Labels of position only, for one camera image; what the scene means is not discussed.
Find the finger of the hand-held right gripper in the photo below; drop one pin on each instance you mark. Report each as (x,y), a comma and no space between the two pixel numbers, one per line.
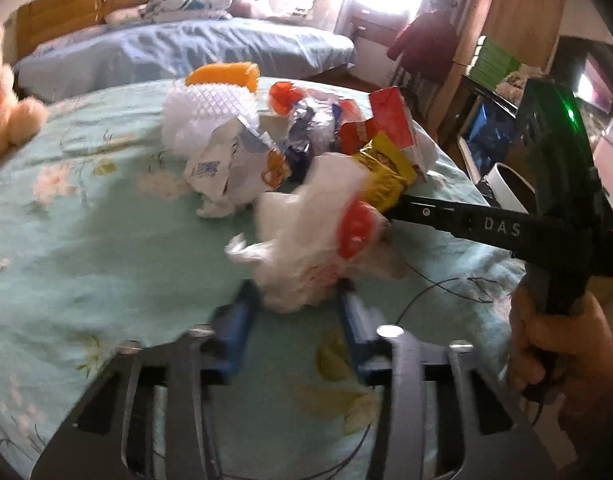
(461,222)

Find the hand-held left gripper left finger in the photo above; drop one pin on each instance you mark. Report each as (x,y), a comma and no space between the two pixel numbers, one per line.
(239,320)

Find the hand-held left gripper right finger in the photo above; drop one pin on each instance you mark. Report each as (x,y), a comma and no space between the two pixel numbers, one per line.
(354,330)

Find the white trash bin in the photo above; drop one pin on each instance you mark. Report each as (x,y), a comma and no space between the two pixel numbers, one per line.
(508,187)

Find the red round plastic piece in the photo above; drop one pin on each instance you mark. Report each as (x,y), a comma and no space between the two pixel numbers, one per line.
(356,230)

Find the white plastic bag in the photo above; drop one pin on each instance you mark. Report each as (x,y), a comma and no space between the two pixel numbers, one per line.
(291,230)

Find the red carton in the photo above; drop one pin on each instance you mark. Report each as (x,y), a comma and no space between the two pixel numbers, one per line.
(394,117)

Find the blue silver foil wrapper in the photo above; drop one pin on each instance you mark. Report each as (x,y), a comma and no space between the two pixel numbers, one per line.
(309,130)

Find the white foam net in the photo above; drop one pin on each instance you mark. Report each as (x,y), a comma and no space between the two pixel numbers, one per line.
(206,110)

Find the person's right forearm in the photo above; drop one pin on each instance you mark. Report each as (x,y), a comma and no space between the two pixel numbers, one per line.
(601,435)

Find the person's right hand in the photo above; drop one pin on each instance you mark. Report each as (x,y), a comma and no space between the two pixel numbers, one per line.
(561,355)

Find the yellow snack packet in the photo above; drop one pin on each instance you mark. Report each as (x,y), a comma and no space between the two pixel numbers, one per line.
(386,170)

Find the red snack packet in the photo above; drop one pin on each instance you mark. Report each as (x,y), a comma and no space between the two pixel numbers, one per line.
(356,135)

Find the green boxes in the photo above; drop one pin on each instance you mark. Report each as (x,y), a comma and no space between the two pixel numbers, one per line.
(496,60)

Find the green floral bedsheet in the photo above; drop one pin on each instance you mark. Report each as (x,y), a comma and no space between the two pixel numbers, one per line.
(111,235)

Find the crumpled white paper packet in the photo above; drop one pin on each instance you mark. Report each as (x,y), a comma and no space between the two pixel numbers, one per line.
(236,160)

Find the dark red jacket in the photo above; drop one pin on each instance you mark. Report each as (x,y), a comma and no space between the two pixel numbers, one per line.
(421,47)

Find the wooden wardrobe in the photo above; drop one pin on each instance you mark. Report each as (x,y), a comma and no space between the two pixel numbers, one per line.
(526,5)

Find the white window cabinet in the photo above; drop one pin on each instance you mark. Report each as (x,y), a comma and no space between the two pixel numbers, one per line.
(371,27)

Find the orange plastic wrapper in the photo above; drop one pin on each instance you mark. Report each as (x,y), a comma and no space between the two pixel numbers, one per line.
(284,95)

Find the orange foam piece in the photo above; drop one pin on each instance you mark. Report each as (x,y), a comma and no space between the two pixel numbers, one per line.
(226,74)

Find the bed with blue sheet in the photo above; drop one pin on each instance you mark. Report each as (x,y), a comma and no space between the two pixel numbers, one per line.
(186,50)

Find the beige teddy bear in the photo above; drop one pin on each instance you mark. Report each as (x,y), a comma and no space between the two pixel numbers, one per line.
(6,105)

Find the white and blue pillow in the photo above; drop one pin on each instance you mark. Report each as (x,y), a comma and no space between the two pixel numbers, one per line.
(186,1)

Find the wooden headboard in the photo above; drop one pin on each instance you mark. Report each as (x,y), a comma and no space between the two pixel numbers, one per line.
(66,15)

